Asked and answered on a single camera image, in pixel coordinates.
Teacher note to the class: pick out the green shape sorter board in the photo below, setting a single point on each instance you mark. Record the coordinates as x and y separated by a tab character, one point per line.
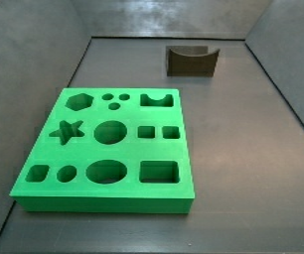
111	154

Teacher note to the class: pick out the black curved cradle block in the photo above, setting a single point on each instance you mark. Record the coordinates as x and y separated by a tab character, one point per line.
190	61

